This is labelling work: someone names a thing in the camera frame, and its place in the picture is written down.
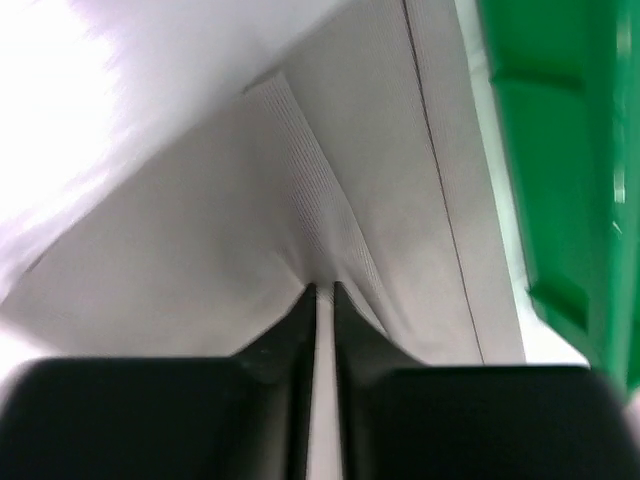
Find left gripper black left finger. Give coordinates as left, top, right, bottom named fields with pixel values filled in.
left=1, top=286, right=317, bottom=479

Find green plastic tray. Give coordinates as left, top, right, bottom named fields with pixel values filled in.
left=478, top=1, right=639, bottom=392

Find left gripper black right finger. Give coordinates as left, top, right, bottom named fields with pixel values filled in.
left=334, top=284, right=639, bottom=479

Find grey trousers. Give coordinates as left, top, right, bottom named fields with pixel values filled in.
left=1, top=1, right=526, bottom=479

